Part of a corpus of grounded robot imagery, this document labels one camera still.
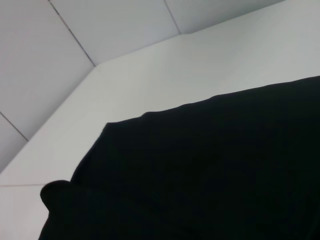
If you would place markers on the black t-shirt with FREE print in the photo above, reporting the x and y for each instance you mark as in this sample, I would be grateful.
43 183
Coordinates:
200 162

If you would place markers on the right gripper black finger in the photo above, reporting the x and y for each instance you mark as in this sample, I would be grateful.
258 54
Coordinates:
55 192

